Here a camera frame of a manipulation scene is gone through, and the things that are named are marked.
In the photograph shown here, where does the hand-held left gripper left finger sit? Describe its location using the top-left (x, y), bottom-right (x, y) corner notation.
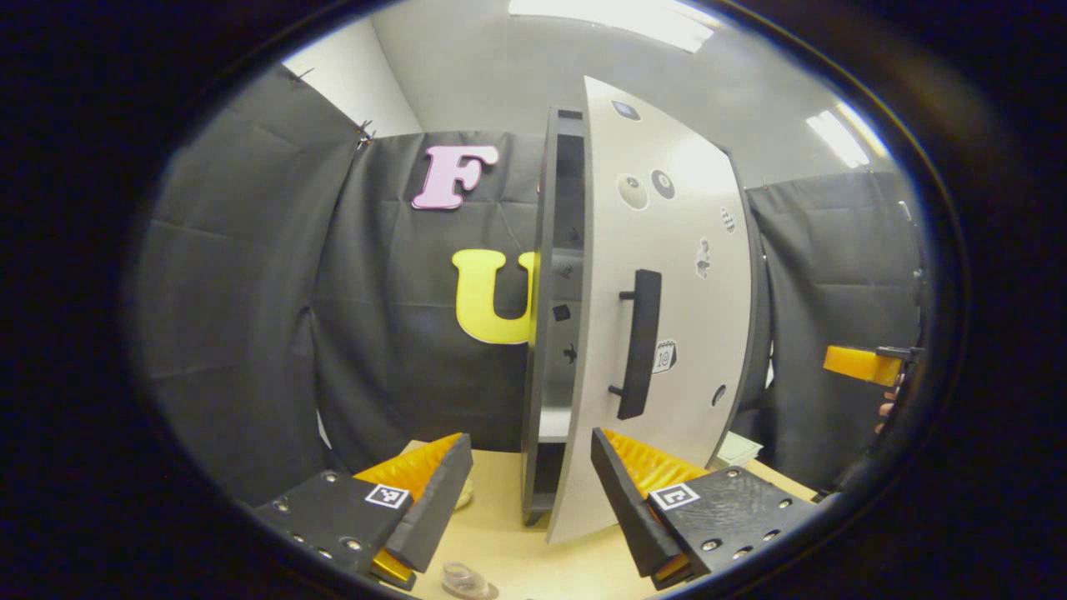
top-left (250, 432), bottom-right (473, 591)

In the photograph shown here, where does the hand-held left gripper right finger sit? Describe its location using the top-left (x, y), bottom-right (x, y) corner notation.
top-left (590, 427), bottom-right (822, 591)

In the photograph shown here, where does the clear bottle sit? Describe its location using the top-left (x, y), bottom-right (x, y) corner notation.
top-left (440, 561), bottom-right (499, 599)

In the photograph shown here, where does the black cabinet door handle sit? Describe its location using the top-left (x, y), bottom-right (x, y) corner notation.
top-left (609, 269), bottom-right (664, 421)

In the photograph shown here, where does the dark grey cabinet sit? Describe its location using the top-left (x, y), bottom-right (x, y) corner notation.
top-left (521, 107), bottom-right (772, 526)

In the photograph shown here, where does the grey cabinet door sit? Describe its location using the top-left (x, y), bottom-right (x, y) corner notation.
top-left (546, 77), bottom-right (755, 544)

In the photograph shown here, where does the pale green book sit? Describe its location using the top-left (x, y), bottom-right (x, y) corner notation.
top-left (715, 431), bottom-right (764, 469)

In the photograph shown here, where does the small ceiling light panel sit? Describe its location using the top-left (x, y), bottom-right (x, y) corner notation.
top-left (804, 102), bottom-right (893, 170)

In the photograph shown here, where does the black backdrop cloth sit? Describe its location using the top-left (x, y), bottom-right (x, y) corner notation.
top-left (133, 65), bottom-right (926, 505)

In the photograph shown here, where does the large ceiling light panel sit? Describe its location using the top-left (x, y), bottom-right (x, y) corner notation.
top-left (508, 0), bottom-right (718, 53)

